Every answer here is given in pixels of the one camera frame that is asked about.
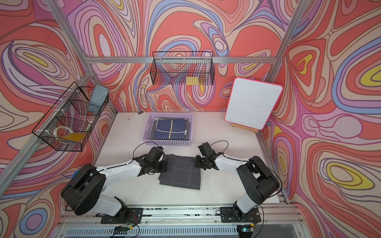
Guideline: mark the black wire basket left wall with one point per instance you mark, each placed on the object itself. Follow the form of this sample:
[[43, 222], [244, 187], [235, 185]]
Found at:
[[72, 109]]

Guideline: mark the yellow card in basket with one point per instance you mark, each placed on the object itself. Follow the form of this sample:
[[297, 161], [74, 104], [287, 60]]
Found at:
[[74, 137]]

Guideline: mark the black wire basket wall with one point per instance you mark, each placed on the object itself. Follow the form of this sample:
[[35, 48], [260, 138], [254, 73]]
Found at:
[[182, 68], [72, 109]]

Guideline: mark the grey sponge block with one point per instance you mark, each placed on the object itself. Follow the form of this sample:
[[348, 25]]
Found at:
[[99, 95]]

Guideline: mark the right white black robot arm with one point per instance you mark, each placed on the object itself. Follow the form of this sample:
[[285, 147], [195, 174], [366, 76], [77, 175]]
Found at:
[[259, 181]]

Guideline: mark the white tape roll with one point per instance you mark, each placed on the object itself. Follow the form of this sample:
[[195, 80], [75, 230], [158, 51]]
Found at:
[[62, 131]]

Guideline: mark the navy yellow-striped pillowcase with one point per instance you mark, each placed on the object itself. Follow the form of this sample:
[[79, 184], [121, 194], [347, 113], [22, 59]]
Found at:
[[170, 129]]

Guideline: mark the purple plastic basket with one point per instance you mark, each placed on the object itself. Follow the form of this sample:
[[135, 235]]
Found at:
[[149, 131]]

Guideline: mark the black wire basket back wall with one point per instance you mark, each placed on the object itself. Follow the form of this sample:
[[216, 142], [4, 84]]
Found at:
[[182, 68]]

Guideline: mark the pink-framed whiteboard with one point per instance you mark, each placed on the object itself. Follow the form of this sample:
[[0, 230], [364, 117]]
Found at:
[[251, 102]]

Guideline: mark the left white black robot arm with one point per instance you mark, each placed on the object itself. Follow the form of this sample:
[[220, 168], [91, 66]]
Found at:
[[85, 191]]

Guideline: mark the wooden whiteboard stand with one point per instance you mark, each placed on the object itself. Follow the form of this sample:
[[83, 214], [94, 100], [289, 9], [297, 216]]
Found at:
[[244, 128]]

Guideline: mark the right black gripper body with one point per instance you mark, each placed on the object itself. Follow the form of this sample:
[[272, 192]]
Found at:
[[201, 162]]

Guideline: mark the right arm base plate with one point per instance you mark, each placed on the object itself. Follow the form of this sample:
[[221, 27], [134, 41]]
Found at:
[[235, 215]]

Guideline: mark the aluminium front rail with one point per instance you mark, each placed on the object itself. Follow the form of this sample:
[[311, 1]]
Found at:
[[190, 221]]

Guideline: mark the white remote control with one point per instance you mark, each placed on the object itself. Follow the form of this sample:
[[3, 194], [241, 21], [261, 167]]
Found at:
[[136, 116]]

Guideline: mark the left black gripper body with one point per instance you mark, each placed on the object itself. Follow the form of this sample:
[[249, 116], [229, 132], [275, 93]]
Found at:
[[159, 166]]

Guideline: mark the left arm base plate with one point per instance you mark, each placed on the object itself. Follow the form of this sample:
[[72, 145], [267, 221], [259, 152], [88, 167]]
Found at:
[[125, 216]]

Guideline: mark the green circuit board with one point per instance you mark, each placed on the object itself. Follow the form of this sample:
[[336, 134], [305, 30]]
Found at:
[[122, 229]]

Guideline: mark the dark grey pillowcase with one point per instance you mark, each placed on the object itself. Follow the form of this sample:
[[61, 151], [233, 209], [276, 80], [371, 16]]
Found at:
[[181, 172]]

